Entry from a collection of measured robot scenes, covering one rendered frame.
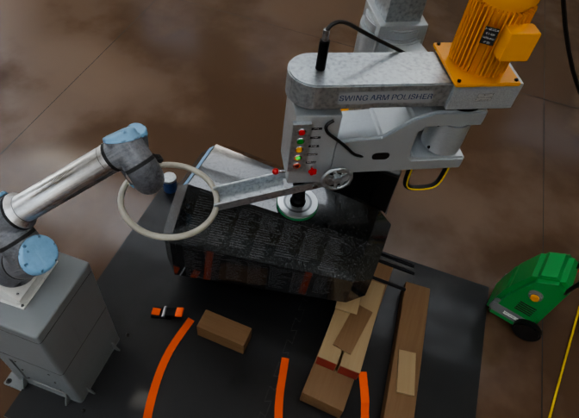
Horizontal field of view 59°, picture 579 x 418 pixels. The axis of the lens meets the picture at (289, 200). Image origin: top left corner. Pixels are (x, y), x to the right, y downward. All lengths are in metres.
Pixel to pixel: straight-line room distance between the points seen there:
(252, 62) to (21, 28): 2.19
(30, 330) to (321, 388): 1.49
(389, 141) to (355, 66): 0.39
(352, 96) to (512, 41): 0.60
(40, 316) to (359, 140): 1.55
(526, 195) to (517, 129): 0.78
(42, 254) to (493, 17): 1.91
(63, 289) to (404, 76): 1.71
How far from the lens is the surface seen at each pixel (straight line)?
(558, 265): 3.31
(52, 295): 2.47
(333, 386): 2.97
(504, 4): 2.06
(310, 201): 2.68
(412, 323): 3.26
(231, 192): 2.60
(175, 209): 2.83
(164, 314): 3.22
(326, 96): 2.03
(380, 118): 2.35
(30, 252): 2.15
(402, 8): 2.70
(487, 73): 2.23
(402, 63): 2.21
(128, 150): 1.84
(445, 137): 2.44
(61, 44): 5.32
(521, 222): 4.22
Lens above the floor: 2.91
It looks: 51 degrees down
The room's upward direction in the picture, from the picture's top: 8 degrees clockwise
